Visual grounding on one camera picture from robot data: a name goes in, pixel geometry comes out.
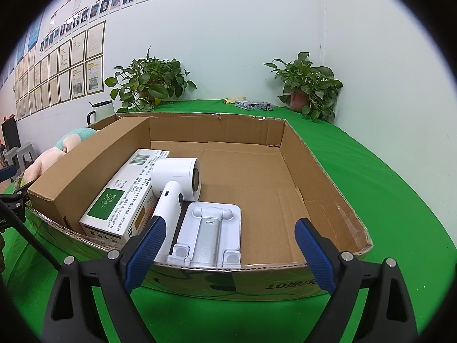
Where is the pink plush pig toy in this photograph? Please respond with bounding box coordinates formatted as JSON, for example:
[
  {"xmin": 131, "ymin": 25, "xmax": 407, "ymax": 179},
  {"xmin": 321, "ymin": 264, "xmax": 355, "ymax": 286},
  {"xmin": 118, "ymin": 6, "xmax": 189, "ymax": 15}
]
[{"xmin": 20, "ymin": 128, "xmax": 97, "ymax": 187}]

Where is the white green product box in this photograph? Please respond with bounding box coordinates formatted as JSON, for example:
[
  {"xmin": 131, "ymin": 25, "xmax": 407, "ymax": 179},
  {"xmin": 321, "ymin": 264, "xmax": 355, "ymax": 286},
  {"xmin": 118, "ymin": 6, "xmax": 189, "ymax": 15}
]
[{"xmin": 79, "ymin": 149, "xmax": 170, "ymax": 246}]

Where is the white folding phone stand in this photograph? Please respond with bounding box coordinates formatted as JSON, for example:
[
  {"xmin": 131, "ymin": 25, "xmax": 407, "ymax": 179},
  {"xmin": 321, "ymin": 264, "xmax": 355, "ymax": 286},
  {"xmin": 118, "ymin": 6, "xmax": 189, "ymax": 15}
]
[{"xmin": 167, "ymin": 201, "xmax": 242, "ymax": 270}]

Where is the white handheld fan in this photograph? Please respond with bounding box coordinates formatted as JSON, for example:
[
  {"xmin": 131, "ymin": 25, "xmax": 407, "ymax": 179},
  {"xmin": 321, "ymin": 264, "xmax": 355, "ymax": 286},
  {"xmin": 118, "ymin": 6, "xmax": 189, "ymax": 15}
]
[{"xmin": 151, "ymin": 158, "xmax": 201, "ymax": 263}]

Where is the grey plastic stool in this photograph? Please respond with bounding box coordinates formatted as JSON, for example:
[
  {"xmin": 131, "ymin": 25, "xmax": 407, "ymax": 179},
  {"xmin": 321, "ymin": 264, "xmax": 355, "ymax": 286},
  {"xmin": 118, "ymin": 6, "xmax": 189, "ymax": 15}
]
[
  {"xmin": 16, "ymin": 143, "xmax": 37, "ymax": 172},
  {"xmin": 4, "ymin": 146, "xmax": 19, "ymax": 169}
]

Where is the black cabinet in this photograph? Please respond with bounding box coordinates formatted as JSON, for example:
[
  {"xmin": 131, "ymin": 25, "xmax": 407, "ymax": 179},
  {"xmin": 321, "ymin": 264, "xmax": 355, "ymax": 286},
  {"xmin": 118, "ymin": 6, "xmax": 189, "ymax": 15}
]
[{"xmin": 1, "ymin": 117, "xmax": 21, "ymax": 150}]

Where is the white enamel mug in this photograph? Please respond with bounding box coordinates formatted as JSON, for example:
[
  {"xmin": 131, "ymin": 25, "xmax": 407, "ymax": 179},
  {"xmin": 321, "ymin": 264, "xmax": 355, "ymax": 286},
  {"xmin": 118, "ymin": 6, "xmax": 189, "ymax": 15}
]
[{"xmin": 86, "ymin": 100, "xmax": 115, "ymax": 125}]

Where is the framed certificate lower right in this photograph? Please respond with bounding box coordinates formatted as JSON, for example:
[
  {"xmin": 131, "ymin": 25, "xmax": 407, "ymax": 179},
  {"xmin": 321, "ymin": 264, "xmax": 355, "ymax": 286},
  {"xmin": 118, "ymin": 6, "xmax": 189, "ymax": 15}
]
[{"xmin": 85, "ymin": 56, "xmax": 104, "ymax": 95}]

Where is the framed certificate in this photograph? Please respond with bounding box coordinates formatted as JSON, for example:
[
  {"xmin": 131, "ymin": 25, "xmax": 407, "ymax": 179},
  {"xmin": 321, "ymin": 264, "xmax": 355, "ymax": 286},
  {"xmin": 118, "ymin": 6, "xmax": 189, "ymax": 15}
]
[
  {"xmin": 85, "ymin": 56, "xmax": 104, "ymax": 95},
  {"xmin": 85, "ymin": 21, "xmax": 105, "ymax": 60}
]

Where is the left potted green plant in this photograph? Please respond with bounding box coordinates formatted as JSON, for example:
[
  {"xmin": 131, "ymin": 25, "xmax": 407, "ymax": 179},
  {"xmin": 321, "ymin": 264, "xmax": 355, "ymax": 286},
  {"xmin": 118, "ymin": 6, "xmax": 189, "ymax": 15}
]
[{"xmin": 105, "ymin": 54, "xmax": 197, "ymax": 113}]

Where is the potted green plant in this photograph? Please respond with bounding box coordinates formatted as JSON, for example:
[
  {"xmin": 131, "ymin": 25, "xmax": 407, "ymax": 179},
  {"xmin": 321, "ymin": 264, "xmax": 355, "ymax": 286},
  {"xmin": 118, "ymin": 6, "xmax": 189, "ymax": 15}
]
[
  {"xmin": 263, "ymin": 52, "xmax": 343, "ymax": 123},
  {"xmin": 105, "ymin": 54, "xmax": 197, "ymax": 113}
]

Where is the framed certificate upper right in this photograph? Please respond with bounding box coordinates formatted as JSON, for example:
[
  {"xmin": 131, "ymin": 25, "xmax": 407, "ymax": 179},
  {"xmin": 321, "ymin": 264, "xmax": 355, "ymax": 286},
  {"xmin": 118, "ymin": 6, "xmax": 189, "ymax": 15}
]
[{"xmin": 85, "ymin": 21, "xmax": 105, "ymax": 60}]

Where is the large open cardboard box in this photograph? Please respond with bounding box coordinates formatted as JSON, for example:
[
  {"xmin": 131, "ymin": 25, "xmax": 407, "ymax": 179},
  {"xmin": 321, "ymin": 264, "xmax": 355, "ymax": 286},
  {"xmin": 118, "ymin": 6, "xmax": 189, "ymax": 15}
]
[{"xmin": 29, "ymin": 112, "xmax": 373, "ymax": 301}]

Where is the yellow packet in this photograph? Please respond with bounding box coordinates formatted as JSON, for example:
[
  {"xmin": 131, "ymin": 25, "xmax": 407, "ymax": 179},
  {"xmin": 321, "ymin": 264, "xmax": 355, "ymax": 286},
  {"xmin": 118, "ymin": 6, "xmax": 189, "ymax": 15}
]
[{"xmin": 222, "ymin": 97, "xmax": 246, "ymax": 105}]

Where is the right potted green plant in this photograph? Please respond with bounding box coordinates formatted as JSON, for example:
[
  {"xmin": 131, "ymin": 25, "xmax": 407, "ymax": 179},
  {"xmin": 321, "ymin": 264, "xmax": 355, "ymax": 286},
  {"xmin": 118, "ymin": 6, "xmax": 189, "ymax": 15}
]
[{"xmin": 263, "ymin": 52, "xmax": 343, "ymax": 123}]

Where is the patterned tissue pack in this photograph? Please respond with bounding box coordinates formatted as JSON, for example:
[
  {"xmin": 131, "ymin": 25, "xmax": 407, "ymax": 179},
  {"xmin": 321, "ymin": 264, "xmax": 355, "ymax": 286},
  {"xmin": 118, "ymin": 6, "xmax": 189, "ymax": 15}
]
[{"xmin": 235, "ymin": 100, "xmax": 274, "ymax": 111}]

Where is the black cable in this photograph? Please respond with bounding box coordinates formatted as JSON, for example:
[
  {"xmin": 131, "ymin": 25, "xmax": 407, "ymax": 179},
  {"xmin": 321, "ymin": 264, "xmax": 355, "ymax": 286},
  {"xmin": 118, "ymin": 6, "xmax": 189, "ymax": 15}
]
[{"xmin": 0, "ymin": 199, "xmax": 62, "ymax": 272}]

